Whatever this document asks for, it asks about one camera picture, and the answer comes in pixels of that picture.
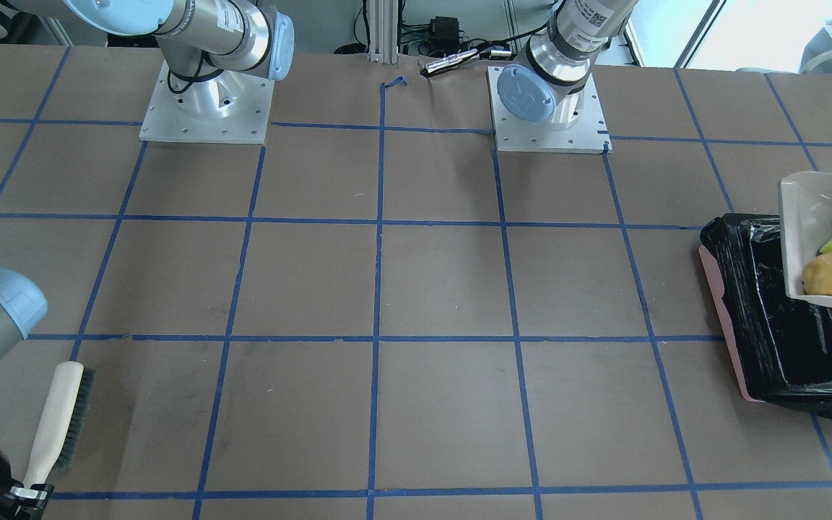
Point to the beige plastic dustpan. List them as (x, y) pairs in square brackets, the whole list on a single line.
[(806, 225)]

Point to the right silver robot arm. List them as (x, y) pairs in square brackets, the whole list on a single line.
[(222, 59)]

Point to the black lined trash bin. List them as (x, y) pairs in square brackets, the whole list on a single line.
[(780, 347)]

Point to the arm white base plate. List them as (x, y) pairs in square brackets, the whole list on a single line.
[(232, 108), (575, 124)]

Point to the beige hand brush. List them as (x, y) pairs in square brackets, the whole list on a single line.
[(61, 424)]

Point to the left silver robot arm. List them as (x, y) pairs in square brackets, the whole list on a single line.
[(556, 61)]

